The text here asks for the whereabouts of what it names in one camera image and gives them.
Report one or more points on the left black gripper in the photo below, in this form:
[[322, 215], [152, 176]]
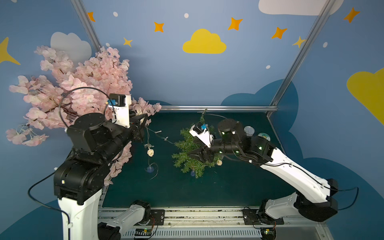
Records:
[[135, 127]]

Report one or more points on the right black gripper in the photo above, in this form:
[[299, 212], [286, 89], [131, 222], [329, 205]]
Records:
[[205, 151]]

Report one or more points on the small green christmas tree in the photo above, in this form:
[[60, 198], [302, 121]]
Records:
[[188, 161]]

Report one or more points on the string lights with rattan balls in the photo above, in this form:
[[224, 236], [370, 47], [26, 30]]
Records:
[[150, 148]]

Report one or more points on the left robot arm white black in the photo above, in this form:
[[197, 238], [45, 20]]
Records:
[[79, 181]]

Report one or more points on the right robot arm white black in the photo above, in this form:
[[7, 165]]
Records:
[[313, 198]]

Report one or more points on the pink cherry blossom tree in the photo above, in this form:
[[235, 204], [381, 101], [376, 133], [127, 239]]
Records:
[[80, 90]]

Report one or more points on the silver tin can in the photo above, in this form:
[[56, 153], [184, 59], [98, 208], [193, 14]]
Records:
[[249, 131]]

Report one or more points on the yellow green tin can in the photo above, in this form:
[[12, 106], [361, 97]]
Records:
[[265, 136]]

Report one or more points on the right small circuit board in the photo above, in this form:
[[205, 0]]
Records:
[[268, 234]]

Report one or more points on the small circuit board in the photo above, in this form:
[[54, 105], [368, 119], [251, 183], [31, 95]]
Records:
[[268, 234], [142, 233]]

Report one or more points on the left small circuit board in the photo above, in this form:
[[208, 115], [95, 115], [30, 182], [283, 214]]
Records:
[[142, 233]]

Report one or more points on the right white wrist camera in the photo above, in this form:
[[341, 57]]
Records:
[[201, 131]]

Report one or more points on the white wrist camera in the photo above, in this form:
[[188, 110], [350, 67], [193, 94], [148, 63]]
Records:
[[120, 104], [201, 131]]

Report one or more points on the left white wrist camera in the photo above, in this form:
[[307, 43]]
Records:
[[120, 104]]

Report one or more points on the horizontal aluminium frame rail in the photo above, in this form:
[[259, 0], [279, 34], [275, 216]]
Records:
[[231, 109]]

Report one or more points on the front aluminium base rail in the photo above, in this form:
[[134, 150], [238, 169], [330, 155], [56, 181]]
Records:
[[226, 223]]

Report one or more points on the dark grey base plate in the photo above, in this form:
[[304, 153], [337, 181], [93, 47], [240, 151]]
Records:
[[157, 217]]

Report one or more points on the right aluminium frame post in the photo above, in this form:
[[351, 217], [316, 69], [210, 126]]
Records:
[[304, 50]]

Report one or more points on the aluminium frame post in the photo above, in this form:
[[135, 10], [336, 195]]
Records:
[[87, 23], [304, 50]]

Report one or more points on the left aluminium frame post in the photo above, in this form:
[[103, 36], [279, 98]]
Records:
[[87, 23]]

